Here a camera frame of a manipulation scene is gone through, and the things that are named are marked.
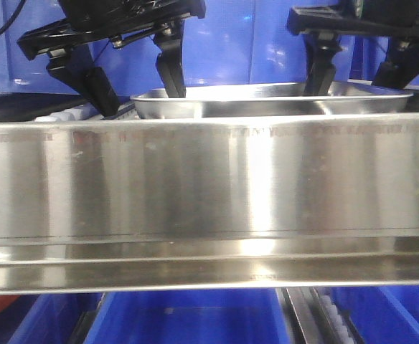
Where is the blue bin lower right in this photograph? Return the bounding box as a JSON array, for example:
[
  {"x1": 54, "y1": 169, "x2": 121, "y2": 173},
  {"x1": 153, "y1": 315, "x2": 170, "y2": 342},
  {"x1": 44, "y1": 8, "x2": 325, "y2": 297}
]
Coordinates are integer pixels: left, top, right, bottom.
[{"x1": 330, "y1": 285, "x2": 419, "y2": 343}]

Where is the large blue bin right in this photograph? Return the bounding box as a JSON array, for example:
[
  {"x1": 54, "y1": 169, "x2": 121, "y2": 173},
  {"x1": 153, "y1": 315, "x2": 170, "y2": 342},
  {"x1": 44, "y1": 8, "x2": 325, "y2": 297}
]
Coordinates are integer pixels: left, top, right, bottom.
[{"x1": 0, "y1": 0, "x2": 419, "y2": 95}]

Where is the white roller track centre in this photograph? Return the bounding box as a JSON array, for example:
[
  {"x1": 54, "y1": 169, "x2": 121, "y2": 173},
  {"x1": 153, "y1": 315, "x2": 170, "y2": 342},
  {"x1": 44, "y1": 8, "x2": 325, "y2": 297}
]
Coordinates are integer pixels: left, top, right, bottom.
[{"x1": 34, "y1": 102, "x2": 139, "y2": 122}]

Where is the steel front rack bar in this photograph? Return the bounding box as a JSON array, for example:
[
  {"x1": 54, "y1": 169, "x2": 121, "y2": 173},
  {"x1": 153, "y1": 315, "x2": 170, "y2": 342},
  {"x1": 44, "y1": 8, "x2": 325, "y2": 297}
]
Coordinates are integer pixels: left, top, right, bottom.
[{"x1": 0, "y1": 113, "x2": 419, "y2": 294}]

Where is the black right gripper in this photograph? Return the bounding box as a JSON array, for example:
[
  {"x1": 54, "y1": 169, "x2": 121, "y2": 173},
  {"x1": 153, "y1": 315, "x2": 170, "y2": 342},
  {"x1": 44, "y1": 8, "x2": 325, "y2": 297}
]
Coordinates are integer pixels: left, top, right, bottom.
[{"x1": 286, "y1": 1, "x2": 419, "y2": 96}]

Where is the silver steel tray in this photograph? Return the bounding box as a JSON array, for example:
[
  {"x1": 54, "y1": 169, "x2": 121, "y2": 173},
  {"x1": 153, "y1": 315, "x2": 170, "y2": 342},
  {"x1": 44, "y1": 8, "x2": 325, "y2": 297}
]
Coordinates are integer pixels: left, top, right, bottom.
[{"x1": 131, "y1": 81, "x2": 413, "y2": 119}]

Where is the blue bin below rack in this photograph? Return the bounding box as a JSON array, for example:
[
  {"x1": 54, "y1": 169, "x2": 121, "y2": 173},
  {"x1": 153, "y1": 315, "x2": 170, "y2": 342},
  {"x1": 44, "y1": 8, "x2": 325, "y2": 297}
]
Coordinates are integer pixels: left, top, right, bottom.
[{"x1": 9, "y1": 289, "x2": 290, "y2": 343}]

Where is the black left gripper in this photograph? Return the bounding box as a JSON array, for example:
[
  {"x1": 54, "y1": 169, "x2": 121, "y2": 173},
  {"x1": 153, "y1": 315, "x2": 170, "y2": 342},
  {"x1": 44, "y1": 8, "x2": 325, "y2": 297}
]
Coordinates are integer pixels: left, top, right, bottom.
[{"x1": 17, "y1": 1, "x2": 206, "y2": 117}]

